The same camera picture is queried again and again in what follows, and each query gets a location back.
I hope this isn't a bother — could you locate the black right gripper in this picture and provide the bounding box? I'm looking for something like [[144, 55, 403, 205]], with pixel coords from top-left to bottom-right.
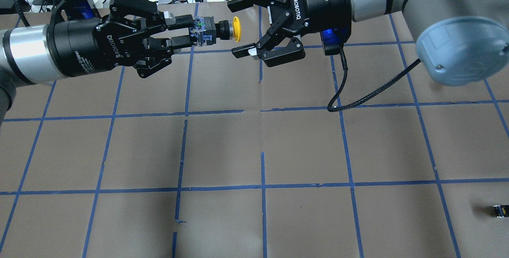
[[227, 0, 352, 67]]

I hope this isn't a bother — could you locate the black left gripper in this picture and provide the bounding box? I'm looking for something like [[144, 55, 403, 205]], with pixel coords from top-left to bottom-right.
[[48, 0, 198, 78]]

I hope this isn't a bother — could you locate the yellow push button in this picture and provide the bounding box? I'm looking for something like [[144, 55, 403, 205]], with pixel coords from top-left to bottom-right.
[[189, 16, 242, 47]]

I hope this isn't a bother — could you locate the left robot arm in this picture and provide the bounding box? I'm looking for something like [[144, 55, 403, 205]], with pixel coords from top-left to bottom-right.
[[0, 0, 196, 120]]

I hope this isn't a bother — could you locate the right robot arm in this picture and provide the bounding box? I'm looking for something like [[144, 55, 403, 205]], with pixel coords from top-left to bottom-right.
[[227, 0, 509, 86]]

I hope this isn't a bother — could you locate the brown paper table cover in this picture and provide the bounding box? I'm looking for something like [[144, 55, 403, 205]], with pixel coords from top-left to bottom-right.
[[0, 0, 509, 258]]

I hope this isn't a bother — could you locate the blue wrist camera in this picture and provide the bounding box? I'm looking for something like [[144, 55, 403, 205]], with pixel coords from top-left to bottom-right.
[[320, 25, 351, 56]]

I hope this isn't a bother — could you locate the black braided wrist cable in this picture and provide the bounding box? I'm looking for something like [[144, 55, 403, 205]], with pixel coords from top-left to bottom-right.
[[327, 47, 422, 112]]

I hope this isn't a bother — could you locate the small black switch block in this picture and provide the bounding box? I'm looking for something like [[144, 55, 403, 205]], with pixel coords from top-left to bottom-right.
[[492, 204, 509, 218]]

